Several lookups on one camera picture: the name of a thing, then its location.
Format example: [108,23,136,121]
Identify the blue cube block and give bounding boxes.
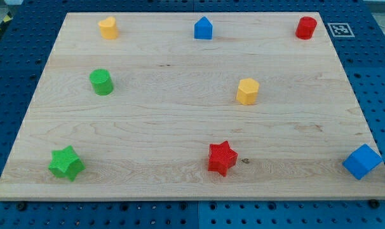
[342,144,382,180]

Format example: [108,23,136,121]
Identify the red star block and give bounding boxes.
[207,141,238,177]

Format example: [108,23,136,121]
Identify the yellow hexagon block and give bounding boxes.
[236,78,260,105]

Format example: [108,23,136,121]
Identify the light wooden board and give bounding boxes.
[0,12,385,202]

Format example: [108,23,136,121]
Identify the blue pentagon house block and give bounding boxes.
[194,17,213,39]

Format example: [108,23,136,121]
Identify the green cylinder block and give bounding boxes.
[89,69,114,95]

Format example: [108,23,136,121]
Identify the yellow heart block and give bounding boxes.
[98,16,119,39]

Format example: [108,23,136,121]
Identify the green star block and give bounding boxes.
[48,145,86,181]

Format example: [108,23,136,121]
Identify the red cylinder block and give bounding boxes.
[295,17,318,40]

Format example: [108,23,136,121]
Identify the white fiducial marker tag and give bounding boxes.
[328,22,355,38]

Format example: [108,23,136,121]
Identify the black bolt front left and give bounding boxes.
[15,202,27,211]

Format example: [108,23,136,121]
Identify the black bolt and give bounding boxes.
[368,199,381,209]
[15,202,27,211]

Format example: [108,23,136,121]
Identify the black bolt front right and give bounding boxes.
[368,199,381,209]

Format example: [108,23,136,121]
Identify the yellow black hazard tape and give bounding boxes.
[0,11,13,39]

